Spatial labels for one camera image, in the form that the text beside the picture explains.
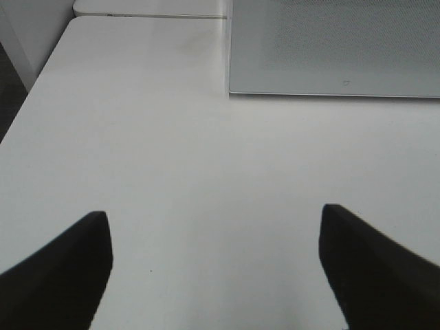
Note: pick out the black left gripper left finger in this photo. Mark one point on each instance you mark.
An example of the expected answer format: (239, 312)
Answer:
(60, 286)

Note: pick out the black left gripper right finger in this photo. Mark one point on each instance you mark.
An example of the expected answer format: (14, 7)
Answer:
(378, 283)

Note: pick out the white microwave door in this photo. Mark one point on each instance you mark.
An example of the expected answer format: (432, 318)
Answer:
(335, 48)

